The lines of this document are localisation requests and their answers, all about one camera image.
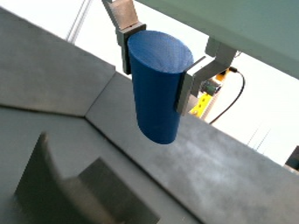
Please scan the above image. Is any yellow bracket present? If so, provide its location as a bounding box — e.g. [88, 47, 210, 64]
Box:
[189, 70, 229, 119]

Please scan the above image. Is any black cable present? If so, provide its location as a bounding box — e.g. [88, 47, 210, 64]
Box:
[208, 66, 248, 125]

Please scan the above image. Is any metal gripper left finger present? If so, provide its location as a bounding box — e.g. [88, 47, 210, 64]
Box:
[101, 0, 145, 74]

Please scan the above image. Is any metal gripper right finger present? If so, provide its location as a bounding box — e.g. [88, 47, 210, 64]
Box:
[176, 38, 237, 116]

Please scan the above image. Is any blue oval cylinder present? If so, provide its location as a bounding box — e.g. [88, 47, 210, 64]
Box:
[126, 31, 193, 144]

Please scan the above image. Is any black curved cradle fixture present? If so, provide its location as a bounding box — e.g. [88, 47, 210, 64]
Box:
[14, 134, 160, 224]

